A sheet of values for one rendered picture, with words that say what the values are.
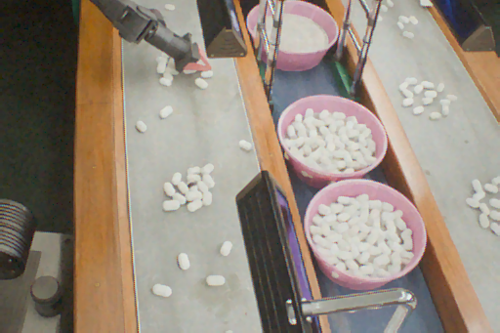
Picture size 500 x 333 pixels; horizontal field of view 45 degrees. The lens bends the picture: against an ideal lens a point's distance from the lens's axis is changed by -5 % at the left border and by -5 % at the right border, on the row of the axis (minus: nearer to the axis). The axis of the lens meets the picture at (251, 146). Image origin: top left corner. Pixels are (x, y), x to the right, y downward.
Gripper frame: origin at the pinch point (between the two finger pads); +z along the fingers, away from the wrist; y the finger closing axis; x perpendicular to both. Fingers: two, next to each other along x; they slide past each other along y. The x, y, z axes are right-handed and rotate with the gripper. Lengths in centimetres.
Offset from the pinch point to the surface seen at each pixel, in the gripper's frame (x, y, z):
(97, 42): 18.5, 13.1, -22.3
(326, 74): -16.7, 4.8, 32.2
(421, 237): -24, -59, 29
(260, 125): -6.4, -22.9, 7.0
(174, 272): 12, -60, -9
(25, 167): 98, 39, 2
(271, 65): -14.9, -9.4, 6.1
